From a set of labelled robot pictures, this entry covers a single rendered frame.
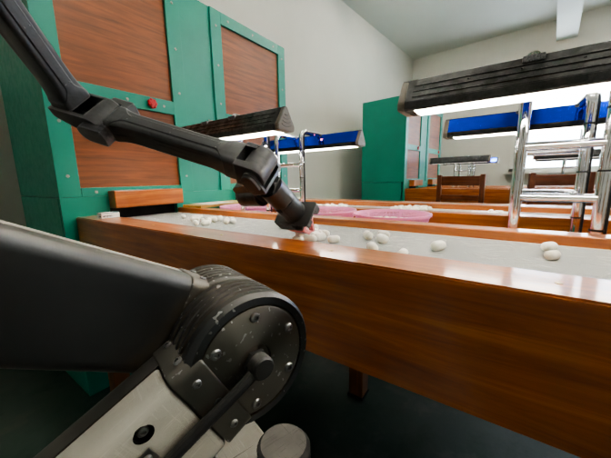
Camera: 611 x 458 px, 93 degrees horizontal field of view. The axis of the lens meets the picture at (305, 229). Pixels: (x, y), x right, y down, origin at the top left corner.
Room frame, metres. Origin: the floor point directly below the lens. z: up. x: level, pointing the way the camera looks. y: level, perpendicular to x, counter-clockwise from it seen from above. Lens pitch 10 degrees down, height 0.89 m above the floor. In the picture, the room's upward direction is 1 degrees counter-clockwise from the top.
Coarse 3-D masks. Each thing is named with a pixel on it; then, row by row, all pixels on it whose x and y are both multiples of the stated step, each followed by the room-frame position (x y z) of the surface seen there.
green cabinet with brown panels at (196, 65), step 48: (48, 0) 1.11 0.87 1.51; (96, 0) 1.25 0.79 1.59; (144, 0) 1.40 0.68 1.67; (192, 0) 1.60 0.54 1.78; (0, 48) 1.31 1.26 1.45; (96, 48) 1.23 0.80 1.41; (144, 48) 1.38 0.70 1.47; (192, 48) 1.58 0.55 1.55; (240, 48) 1.86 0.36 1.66; (144, 96) 1.35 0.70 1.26; (192, 96) 1.56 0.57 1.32; (240, 96) 1.84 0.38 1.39; (48, 144) 1.08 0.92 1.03; (96, 144) 1.19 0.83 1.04; (48, 192) 1.13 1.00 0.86; (96, 192) 1.16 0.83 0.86
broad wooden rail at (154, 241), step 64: (192, 256) 0.67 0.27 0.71; (256, 256) 0.55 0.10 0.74; (320, 256) 0.47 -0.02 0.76; (384, 256) 0.46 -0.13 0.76; (320, 320) 0.47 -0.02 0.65; (384, 320) 0.40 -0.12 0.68; (448, 320) 0.35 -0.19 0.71; (512, 320) 0.31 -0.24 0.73; (576, 320) 0.28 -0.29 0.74; (448, 384) 0.35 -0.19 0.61; (512, 384) 0.31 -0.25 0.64; (576, 384) 0.28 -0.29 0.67; (576, 448) 0.27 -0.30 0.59
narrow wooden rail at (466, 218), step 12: (384, 216) 1.17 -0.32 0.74; (408, 216) 1.11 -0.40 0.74; (432, 216) 1.06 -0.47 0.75; (444, 216) 1.04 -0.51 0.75; (456, 216) 1.01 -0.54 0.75; (468, 216) 0.99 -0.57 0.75; (480, 216) 0.97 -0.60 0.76; (492, 216) 0.95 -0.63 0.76; (504, 216) 0.93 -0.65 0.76; (528, 216) 0.90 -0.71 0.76; (540, 216) 0.89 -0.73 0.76; (552, 216) 0.88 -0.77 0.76; (564, 216) 0.88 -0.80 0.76; (528, 228) 0.90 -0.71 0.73; (540, 228) 0.88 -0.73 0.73; (552, 228) 0.86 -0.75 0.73; (564, 228) 0.85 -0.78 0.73
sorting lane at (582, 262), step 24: (144, 216) 1.28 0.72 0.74; (168, 216) 1.26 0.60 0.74; (216, 216) 1.23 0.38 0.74; (360, 240) 0.70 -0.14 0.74; (408, 240) 0.69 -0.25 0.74; (432, 240) 0.69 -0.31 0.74; (456, 240) 0.68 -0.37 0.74; (480, 240) 0.68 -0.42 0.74; (504, 264) 0.48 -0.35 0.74; (528, 264) 0.48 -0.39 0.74; (552, 264) 0.48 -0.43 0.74; (576, 264) 0.47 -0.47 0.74; (600, 264) 0.47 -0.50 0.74
